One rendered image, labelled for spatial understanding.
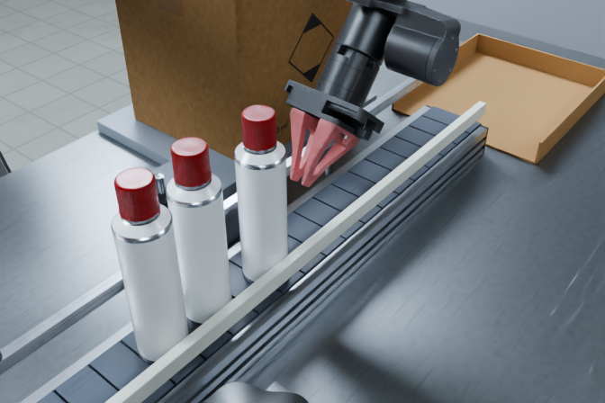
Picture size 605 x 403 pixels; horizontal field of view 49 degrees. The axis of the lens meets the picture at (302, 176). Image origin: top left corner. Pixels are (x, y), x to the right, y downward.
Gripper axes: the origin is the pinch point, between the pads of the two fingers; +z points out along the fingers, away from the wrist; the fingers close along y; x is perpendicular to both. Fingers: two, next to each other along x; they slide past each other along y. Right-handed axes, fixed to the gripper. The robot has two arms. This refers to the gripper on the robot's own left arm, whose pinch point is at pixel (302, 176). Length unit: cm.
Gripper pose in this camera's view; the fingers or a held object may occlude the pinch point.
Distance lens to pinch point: 74.6
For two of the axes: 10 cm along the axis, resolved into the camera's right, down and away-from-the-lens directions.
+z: -4.1, 9.1, 0.3
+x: 4.7, 1.8, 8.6
